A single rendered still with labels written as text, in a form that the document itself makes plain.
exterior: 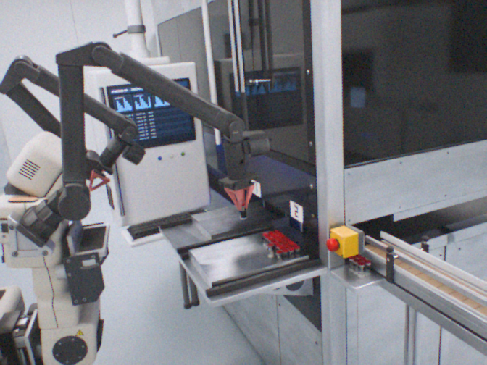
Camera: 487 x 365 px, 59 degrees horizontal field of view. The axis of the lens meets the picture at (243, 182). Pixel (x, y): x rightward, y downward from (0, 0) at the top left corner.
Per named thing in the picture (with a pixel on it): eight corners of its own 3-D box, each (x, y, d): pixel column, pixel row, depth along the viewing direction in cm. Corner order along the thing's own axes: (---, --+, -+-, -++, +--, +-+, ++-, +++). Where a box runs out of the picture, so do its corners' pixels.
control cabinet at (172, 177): (199, 197, 249) (182, 55, 226) (213, 206, 232) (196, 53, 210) (110, 218, 227) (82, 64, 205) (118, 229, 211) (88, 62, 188)
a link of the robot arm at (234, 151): (220, 139, 125) (225, 142, 119) (243, 135, 126) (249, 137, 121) (224, 162, 127) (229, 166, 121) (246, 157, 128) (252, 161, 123)
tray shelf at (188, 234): (257, 207, 207) (257, 203, 206) (346, 266, 145) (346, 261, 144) (159, 229, 190) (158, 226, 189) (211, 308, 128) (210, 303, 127)
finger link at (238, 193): (259, 207, 128) (255, 177, 126) (240, 215, 124) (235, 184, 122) (246, 203, 134) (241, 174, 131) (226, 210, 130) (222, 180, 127)
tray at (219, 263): (274, 237, 167) (273, 229, 167) (309, 264, 144) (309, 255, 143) (189, 258, 156) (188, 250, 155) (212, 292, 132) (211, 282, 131)
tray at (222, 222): (261, 206, 202) (261, 199, 201) (289, 224, 179) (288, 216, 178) (192, 222, 190) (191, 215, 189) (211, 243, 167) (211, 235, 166)
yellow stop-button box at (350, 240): (348, 244, 138) (348, 224, 136) (363, 253, 132) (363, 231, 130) (329, 250, 136) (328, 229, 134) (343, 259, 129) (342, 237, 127)
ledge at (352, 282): (365, 264, 145) (365, 259, 144) (392, 281, 133) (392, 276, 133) (330, 275, 140) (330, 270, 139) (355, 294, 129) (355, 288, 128)
